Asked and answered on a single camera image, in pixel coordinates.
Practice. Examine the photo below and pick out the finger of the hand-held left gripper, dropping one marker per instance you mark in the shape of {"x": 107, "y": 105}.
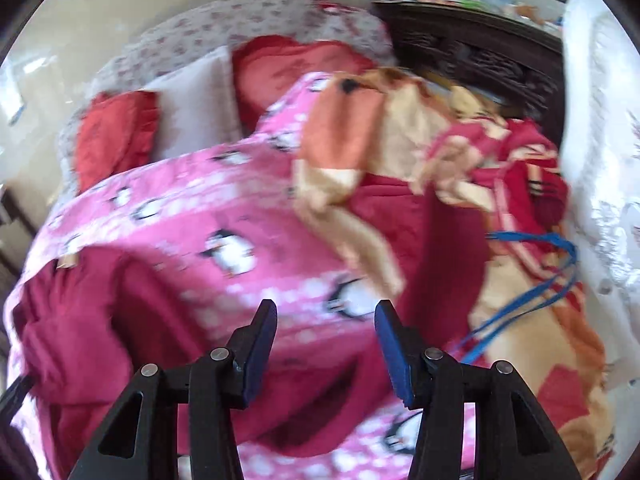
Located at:
{"x": 16, "y": 389}

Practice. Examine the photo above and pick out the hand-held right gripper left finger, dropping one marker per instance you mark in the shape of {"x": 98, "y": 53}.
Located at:
{"x": 262, "y": 340}

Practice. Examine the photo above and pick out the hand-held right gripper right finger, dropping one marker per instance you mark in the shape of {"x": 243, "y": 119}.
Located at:
{"x": 392, "y": 350}

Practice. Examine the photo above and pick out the dark red garment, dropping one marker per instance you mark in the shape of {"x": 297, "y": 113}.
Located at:
{"x": 150, "y": 330}

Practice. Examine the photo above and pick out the pink penguin print blanket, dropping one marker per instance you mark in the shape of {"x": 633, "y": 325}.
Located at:
{"x": 220, "y": 220}

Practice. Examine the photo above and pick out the red and tan plush blanket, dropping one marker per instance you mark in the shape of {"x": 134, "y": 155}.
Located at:
{"x": 450, "y": 195}

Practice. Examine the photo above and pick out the white pillow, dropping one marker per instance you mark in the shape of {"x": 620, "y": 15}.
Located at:
{"x": 195, "y": 105}

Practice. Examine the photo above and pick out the red ruffled pillow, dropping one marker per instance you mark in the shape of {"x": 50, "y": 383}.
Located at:
{"x": 117, "y": 135}

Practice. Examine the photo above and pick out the large red pillow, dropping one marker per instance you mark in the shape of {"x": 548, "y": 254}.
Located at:
{"x": 290, "y": 70}

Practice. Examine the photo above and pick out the white embroidered cloth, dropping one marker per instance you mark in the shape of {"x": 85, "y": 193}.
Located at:
{"x": 600, "y": 160}

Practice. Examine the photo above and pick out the dark carved wooden headboard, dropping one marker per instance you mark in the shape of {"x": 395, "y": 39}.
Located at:
{"x": 480, "y": 55}

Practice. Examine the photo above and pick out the floral bed sheet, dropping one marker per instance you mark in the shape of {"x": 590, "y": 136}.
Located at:
{"x": 220, "y": 30}

